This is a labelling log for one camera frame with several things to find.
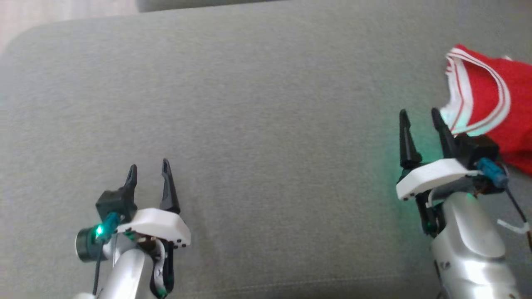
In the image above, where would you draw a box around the grey sofa back cushion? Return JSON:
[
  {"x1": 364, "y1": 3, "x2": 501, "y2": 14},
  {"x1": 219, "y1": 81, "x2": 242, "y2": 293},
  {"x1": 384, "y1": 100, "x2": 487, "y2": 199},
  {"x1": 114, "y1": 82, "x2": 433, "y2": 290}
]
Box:
[{"x1": 136, "y1": 0, "x2": 291, "y2": 12}]

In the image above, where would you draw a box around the white tie on right cable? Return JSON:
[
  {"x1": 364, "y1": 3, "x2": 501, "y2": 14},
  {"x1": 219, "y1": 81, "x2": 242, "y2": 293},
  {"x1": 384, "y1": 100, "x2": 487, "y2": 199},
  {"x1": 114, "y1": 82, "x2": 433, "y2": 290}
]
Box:
[{"x1": 497, "y1": 219, "x2": 532, "y2": 235}]

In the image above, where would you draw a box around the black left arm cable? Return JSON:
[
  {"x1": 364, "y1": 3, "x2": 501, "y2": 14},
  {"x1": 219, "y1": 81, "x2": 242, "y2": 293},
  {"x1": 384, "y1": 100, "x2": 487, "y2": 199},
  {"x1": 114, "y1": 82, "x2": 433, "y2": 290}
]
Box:
[{"x1": 92, "y1": 212, "x2": 122, "y2": 296}]

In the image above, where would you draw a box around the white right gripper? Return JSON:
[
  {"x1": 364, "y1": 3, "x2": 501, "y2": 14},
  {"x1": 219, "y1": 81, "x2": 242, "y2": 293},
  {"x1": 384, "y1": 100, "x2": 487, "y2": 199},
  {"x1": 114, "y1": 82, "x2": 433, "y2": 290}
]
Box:
[{"x1": 395, "y1": 108, "x2": 479, "y2": 238}]

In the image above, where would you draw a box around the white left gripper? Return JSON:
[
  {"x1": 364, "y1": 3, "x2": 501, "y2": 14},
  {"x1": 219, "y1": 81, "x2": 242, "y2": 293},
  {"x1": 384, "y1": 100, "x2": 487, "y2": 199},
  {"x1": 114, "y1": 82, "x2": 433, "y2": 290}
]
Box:
[{"x1": 117, "y1": 158, "x2": 191, "y2": 297}]

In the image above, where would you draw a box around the red and white jersey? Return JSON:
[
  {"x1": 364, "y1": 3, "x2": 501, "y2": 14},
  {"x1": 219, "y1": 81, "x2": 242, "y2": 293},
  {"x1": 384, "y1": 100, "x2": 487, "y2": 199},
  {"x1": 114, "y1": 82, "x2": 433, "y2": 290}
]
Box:
[{"x1": 439, "y1": 44, "x2": 532, "y2": 175}]

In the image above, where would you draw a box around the grey fabric sofa seat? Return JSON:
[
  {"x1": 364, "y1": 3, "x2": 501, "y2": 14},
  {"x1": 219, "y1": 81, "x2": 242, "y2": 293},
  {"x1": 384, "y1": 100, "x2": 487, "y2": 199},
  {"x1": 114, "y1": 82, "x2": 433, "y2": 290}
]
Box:
[{"x1": 0, "y1": 0, "x2": 532, "y2": 299}]

